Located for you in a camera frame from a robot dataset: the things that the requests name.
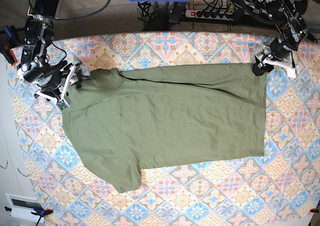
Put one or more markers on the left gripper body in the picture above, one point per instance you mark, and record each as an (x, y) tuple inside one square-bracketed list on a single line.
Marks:
[(280, 48)]

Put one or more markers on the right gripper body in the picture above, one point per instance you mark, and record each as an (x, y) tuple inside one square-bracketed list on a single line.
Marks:
[(51, 84)]

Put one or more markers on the olive green t-shirt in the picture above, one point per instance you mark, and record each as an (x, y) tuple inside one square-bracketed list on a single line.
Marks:
[(123, 122)]

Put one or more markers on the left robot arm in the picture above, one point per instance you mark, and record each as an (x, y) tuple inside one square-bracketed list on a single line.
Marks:
[(292, 31)]

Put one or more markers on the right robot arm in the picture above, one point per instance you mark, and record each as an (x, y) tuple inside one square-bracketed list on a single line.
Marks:
[(39, 35)]

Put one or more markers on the red black clamp upper left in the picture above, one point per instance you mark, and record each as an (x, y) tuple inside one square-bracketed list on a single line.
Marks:
[(6, 48)]

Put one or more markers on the red black clamp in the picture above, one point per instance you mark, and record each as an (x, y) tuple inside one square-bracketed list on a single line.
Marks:
[(41, 212), (6, 48)]

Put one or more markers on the white power strip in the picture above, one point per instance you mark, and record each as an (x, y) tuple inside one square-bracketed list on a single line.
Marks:
[(207, 14)]

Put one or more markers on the patterned colourful tablecloth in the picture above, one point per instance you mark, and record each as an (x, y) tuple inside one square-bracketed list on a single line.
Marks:
[(283, 185)]

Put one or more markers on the red black clamp lower left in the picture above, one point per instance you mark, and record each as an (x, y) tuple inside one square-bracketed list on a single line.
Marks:
[(41, 212)]

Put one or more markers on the red clamp lower right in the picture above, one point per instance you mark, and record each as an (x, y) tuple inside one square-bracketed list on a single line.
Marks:
[(314, 210)]

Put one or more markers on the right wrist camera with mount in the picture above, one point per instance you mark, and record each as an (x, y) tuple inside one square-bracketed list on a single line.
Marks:
[(61, 100)]

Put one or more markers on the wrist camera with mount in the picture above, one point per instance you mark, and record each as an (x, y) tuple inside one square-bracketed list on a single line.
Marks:
[(61, 100), (288, 64)]

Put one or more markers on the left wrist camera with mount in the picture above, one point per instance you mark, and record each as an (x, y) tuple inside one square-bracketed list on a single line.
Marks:
[(288, 64)]

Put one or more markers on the white wall outlet box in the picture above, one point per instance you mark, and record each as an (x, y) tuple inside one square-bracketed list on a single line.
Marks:
[(22, 207)]

